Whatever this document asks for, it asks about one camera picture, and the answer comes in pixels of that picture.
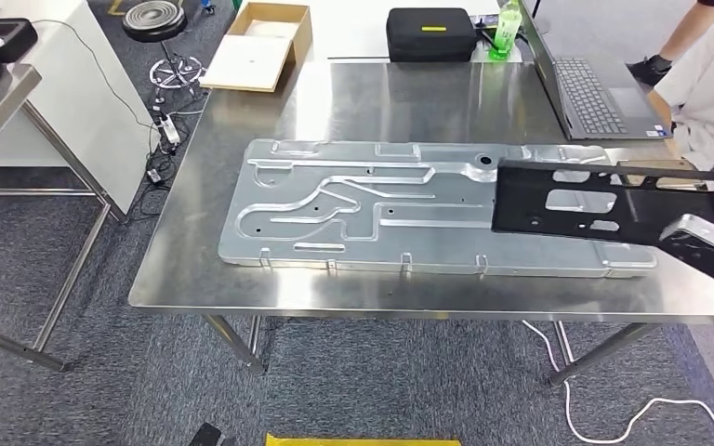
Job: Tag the tan flat board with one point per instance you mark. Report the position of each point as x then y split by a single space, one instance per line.
665 182

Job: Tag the open cardboard box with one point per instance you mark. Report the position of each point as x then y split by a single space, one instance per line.
246 61

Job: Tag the black zipped bag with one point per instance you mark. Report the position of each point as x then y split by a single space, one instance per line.
431 43

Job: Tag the open black foam case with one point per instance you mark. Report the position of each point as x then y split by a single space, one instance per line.
0 37

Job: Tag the white table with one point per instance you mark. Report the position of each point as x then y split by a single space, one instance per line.
86 92

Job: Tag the long black plastic part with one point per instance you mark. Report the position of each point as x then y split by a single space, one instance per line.
517 197

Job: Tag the grey stamped metal panel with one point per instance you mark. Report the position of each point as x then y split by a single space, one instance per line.
425 246

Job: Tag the stainless steel workbench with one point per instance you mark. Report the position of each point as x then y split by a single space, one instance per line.
363 98

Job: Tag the grey laptop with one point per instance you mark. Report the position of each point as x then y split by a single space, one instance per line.
591 98

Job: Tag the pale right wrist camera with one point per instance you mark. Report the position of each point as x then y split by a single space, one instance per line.
692 229

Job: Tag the green drink bottle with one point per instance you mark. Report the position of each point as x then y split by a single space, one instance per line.
506 31

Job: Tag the black stool with chrome base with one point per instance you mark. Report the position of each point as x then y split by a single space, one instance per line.
154 18

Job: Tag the white power strip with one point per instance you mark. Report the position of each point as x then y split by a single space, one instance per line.
169 129

